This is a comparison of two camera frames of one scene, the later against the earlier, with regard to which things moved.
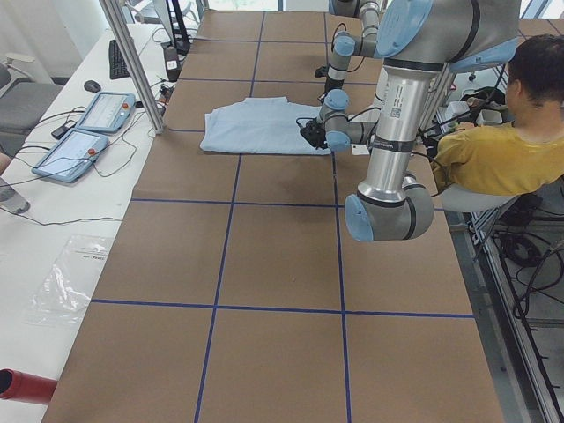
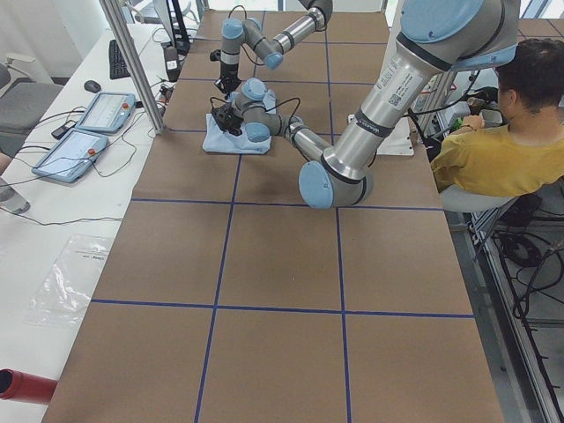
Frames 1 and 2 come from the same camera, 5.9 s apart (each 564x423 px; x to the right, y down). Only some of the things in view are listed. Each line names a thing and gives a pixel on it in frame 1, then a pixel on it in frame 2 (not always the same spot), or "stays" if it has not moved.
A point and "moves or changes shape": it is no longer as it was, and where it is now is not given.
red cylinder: x=21 y=386 stays
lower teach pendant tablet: x=71 y=155 stays
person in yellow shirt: x=526 y=154 stays
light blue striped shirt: x=263 y=125 moves or changes shape
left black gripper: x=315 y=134 -> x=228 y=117
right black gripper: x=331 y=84 -> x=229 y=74
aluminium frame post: x=115 y=14 stays
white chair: x=456 y=198 stays
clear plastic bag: x=64 y=292 stays
